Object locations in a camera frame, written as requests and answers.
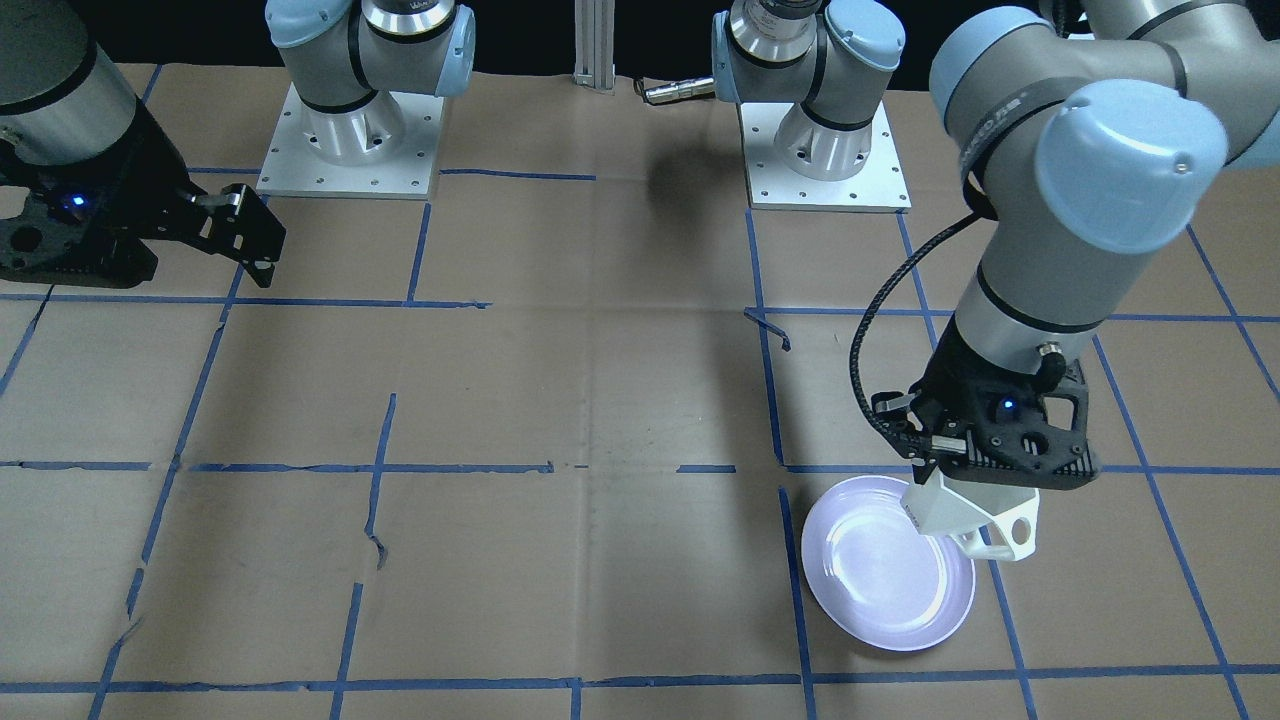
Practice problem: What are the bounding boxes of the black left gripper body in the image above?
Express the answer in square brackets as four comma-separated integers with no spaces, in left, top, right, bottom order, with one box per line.
[870,323,1100,489]

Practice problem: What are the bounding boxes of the lavender round plate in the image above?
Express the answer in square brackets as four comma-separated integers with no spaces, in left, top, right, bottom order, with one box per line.
[800,475,977,652]

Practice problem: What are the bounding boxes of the aluminium frame post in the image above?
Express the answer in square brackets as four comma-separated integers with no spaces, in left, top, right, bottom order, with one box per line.
[572,0,616,94]

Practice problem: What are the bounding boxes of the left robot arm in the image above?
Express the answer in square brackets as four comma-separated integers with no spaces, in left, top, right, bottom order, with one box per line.
[849,1,1279,489]

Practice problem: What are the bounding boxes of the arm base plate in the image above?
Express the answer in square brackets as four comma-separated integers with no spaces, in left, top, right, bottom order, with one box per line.
[737,102,913,213]
[256,87,447,201]

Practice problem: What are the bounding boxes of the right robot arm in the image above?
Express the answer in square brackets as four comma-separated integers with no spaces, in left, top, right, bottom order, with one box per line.
[1,1,476,290]

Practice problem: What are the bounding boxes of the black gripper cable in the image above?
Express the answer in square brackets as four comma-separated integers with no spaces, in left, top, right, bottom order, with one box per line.
[849,210,986,451]

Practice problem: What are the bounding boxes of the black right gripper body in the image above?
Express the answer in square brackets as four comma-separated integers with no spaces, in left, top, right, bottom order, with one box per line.
[1,102,285,290]

